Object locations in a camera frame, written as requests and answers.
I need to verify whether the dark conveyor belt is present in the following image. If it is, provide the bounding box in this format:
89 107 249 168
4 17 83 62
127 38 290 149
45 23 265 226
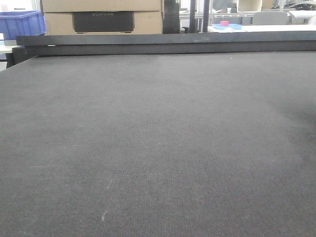
0 51 316 237

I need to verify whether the large cardboard box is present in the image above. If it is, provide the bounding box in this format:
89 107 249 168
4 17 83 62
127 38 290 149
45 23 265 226
41 0 162 36

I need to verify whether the blue tray on table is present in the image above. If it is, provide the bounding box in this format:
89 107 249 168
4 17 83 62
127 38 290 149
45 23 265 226
212 24 242 30

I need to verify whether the pink tape roll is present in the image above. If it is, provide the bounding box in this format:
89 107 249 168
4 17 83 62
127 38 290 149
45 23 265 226
220 21 229 27

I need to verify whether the grey chair back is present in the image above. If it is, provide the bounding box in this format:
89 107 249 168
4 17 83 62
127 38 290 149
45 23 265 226
252 11 289 25

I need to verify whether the blue plastic crate on table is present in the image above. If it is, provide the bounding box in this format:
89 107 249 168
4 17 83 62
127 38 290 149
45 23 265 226
0 10 46 40

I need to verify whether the black vertical post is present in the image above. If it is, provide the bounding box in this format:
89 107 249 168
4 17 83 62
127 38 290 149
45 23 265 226
202 0 210 33

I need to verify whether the black conveyor side rail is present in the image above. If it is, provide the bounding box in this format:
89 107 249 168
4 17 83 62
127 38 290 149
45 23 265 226
12 31 316 64

